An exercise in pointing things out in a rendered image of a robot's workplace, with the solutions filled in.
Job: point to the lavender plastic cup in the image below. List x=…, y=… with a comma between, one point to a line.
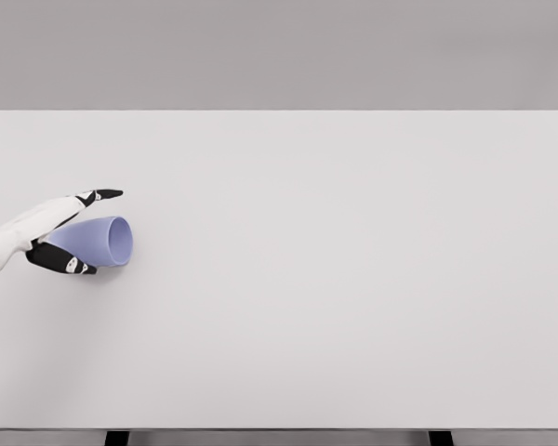
x=100, y=241

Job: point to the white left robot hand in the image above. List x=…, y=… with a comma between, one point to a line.
x=42, y=218

